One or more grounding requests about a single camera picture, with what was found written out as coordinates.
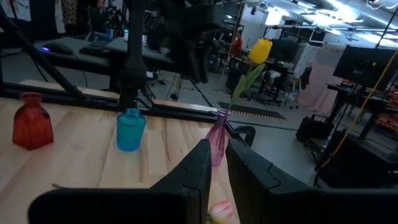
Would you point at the black frame upright post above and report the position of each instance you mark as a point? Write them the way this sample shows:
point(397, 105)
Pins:
point(133, 62)

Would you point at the blue glass vase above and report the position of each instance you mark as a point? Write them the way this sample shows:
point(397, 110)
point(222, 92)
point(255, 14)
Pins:
point(130, 133)

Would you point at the black desk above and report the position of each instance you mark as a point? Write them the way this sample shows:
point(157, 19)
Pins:
point(357, 93)

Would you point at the red glass vase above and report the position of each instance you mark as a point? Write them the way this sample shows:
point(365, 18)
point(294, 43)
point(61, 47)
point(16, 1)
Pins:
point(32, 127)

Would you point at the black frame diagonal brace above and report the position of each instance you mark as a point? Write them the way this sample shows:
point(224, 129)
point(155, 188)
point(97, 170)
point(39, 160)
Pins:
point(46, 62)

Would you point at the black office chair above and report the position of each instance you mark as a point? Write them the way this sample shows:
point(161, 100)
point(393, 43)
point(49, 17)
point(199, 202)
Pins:
point(303, 81)

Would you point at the pink fabric panel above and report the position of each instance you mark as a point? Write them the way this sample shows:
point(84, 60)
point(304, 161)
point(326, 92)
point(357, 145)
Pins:
point(320, 87)

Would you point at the black computer mouse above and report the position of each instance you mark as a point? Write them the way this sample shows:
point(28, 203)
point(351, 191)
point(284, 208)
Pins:
point(59, 48)

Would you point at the pink glass vase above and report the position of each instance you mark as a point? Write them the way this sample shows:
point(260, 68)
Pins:
point(217, 137)

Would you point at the black floor box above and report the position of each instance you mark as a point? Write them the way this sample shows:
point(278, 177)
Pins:
point(311, 129)

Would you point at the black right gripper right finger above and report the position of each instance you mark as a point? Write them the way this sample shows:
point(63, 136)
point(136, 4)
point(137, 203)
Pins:
point(264, 199)

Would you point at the black monitor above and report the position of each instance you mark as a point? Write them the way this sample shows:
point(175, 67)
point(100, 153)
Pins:
point(363, 67)

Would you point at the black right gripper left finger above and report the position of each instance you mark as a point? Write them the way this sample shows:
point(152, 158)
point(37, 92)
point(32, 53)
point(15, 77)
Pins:
point(174, 202)

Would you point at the yellow tulip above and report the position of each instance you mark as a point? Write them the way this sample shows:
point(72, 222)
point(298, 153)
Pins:
point(260, 51)

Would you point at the person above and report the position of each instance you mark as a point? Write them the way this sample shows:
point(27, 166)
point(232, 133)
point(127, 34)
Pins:
point(98, 15)

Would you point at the pink tulip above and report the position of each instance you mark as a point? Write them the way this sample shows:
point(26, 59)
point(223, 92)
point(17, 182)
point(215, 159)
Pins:
point(221, 213)

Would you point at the black tripod stand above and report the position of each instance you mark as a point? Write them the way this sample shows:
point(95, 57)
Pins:
point(174, 96)

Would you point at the black keyboard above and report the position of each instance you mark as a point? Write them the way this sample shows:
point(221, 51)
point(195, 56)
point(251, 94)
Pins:
point(94, 48)

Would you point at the grey desk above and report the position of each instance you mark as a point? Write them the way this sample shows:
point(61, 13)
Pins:
point(115, 46)

